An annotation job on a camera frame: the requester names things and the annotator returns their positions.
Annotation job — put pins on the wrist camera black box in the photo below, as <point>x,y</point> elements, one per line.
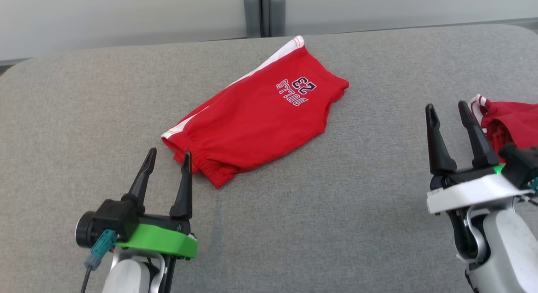
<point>521,164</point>
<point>109,219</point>

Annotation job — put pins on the grey metal post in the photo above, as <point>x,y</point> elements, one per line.
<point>265,11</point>

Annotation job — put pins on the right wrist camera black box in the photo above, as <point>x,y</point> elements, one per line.
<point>521,164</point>

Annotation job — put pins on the red shorts white stripe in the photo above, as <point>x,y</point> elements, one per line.
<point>252,125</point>

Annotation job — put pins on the red shirt white sleeves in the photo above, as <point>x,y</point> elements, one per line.
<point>512,120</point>

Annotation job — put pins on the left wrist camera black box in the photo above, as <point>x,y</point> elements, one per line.
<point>109,219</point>

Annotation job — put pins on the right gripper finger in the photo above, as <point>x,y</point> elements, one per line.
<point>439,150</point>
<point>479,146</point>

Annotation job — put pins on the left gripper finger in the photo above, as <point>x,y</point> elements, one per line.
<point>141,188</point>
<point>184,196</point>

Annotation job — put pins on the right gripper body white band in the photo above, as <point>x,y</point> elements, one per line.
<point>466,192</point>

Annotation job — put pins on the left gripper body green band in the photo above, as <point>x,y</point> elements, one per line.
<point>159,240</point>

